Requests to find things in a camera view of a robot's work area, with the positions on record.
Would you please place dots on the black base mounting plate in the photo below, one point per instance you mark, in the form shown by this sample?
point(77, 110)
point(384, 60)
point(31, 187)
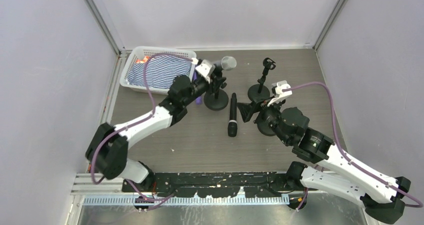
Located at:
point(265, 184)

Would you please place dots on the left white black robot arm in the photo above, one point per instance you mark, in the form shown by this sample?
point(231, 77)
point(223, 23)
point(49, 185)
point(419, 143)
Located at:
point(108, 150)

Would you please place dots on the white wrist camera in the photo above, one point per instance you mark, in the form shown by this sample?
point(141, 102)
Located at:
point(281, 91)
point(204, 69)

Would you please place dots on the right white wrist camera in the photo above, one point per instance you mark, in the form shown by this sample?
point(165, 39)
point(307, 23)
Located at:
point(281, 91)

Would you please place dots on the blue white striped cloth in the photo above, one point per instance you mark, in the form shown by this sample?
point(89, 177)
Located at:
point(159, 73)

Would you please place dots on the left aluminium frame post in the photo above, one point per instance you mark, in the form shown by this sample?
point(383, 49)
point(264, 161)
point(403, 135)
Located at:
point(103, 25)

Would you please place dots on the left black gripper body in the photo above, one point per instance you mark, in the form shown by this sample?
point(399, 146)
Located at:
point(215, 78)

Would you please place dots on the silver microphone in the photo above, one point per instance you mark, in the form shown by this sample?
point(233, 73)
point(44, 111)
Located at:
point(227, 63)

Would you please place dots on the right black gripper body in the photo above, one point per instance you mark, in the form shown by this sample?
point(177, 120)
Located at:
point(259, 107)

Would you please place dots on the black mic stand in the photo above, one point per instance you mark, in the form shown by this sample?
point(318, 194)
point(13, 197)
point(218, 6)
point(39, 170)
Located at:
point(263, 129)
point(259, 90)
point(216, 102)

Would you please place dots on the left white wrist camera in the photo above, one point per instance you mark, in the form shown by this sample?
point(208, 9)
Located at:
point(204, 69)

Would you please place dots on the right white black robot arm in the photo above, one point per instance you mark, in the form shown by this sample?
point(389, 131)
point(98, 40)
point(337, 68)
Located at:
point(378, 194)

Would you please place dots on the aluminium frame post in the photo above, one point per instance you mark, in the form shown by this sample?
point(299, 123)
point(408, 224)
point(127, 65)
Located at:
point(103, 25)
point(338, 7)

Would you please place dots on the black microphone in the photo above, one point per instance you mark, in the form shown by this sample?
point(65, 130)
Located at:
point(232, 128)

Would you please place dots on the orange item in basket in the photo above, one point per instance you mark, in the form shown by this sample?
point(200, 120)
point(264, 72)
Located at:
point(144, 60)

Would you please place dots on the white slotted cable duct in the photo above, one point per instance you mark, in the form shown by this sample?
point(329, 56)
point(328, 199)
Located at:
point(127, 200)

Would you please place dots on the right aluminium frame post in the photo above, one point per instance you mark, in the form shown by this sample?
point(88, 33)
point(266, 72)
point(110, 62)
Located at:
point(338, 7)

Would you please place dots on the purple microphone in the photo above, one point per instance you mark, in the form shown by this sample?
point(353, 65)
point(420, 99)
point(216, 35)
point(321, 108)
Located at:
point(198, 100)

